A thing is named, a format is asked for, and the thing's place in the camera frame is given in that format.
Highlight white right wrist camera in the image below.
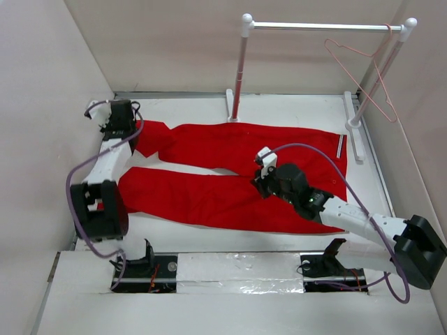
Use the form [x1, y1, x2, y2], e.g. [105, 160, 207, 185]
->
[255, 147, 277, 179]

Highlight white metal clothes rack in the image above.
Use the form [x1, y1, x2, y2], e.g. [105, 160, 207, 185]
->
[225, 13, 418, 164]

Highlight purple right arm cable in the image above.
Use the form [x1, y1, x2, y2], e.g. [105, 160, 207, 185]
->
[260, 142, 410, 304]

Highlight red trousers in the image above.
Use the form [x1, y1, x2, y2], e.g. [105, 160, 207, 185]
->
[118, 120, 348, 235]

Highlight pink wire hanger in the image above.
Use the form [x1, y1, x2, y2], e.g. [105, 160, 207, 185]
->
[324, 24, 409, 128]

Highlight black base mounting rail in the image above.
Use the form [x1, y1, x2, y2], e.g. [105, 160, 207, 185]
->
[112, 252, 366, 294]

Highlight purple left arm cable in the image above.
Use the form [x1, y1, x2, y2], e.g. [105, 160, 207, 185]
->
[65, 100, 144, 290]

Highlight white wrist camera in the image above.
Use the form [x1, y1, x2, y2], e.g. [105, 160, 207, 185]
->
[255, 147, 277, 179]
[84, 100, 112, 128]

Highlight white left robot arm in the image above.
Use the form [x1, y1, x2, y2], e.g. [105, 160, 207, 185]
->
[66, 100, 156, 278]

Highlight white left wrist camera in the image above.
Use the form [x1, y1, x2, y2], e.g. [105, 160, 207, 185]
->
[84, 100, 112, 128]

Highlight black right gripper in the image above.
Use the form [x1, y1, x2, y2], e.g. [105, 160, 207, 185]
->
[251, 163, 297, 206]

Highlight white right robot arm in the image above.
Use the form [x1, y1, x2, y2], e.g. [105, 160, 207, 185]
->
[252, 163, 446, 290]

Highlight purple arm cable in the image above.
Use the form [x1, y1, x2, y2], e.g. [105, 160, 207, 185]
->
[260, 142, 410, 304]
[65, 100, 144, 290]

